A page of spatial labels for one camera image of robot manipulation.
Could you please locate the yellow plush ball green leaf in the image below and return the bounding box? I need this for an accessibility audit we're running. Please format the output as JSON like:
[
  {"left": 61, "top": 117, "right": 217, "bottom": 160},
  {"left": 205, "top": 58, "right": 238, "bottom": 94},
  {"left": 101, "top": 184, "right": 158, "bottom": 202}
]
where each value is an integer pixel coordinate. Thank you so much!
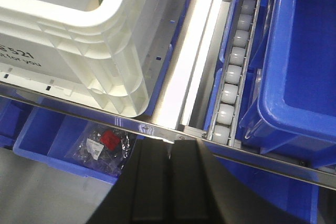
[{"left": 86, "top": 0, "right": 103, "bottom": 12}]

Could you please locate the blue bin lower right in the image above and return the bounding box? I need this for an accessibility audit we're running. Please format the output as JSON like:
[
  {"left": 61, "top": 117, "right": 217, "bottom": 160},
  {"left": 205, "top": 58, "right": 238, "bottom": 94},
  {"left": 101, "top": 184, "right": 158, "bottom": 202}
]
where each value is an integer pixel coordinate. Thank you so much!
[{"left": 205, "top": 143, "right": 319, "bottom": 223}]

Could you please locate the clear bag with parts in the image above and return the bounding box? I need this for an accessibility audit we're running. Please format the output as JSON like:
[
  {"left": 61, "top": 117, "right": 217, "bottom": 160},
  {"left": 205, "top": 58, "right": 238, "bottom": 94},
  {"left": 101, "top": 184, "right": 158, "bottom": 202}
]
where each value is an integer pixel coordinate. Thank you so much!
[{"left": 65, "top": 124, "right": 137, "bottom": 176}]

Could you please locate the blue plastic bin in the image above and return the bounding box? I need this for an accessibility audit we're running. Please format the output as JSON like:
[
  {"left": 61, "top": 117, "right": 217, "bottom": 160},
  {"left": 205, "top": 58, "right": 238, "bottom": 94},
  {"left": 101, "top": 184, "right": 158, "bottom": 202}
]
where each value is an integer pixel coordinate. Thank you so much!
[{"left": 239, "top": 0, "right": 335, "bottom": 168}]

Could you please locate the steel shelf front rail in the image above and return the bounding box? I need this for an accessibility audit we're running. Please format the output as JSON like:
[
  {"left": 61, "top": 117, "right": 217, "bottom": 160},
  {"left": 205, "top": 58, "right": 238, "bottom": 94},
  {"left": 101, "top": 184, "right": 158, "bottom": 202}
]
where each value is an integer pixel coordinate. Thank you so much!
[{"left": 1, "top": 82, "right": 335, "bottom": 189}]

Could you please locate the blue bin lower left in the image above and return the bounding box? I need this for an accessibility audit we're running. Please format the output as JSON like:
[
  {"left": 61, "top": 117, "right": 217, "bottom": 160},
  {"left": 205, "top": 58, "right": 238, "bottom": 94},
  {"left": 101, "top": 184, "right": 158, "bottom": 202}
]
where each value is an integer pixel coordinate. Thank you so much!
[{"left": 1, "top": 97, "right": 33, "bottom": 148}]

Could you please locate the white roller track right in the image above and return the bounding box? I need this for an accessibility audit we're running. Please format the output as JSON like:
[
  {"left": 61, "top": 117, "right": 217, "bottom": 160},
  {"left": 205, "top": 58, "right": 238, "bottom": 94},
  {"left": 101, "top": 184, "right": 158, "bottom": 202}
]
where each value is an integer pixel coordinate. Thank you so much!
[{"left": 204, "top": 0, "right": 261, "bottom": 146}]

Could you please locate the white plastic tote box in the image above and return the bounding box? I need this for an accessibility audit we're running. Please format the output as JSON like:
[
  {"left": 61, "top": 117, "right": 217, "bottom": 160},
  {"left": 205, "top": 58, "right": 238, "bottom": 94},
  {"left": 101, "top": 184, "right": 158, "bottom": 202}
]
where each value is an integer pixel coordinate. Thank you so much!
[{"left": 1, "top": 0, "right": 185, "bottom": 118}]

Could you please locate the steel shelf divider post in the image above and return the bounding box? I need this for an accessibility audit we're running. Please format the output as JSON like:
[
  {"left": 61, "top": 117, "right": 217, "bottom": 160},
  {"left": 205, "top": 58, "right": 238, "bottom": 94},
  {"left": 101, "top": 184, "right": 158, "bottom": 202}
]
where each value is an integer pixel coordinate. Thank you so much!
[{"left": 152, "top": 0, "right": 230, "bottom": 132}]

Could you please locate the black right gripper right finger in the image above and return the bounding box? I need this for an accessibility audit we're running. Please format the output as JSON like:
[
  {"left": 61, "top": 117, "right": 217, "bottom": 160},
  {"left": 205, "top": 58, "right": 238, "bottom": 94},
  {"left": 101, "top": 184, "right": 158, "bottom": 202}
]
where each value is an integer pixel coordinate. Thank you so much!
[{"left": 171, "top": 140, "right": 297, "bottom": 223}]

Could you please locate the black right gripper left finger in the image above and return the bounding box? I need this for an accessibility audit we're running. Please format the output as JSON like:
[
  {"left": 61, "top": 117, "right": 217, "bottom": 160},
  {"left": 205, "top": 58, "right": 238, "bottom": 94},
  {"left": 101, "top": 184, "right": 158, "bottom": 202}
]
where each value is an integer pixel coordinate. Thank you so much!
[{"left": 87, "top": 138, "right": 169, "bottom": 223}]

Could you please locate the blue bin lower middle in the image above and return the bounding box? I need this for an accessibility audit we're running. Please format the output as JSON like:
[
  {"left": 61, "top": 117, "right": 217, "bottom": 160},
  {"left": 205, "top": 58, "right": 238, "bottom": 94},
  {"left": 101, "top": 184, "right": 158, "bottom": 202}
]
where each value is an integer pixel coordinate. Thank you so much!
[{"left": 13, "top": 108, "right": 119, "bottom": 184}]

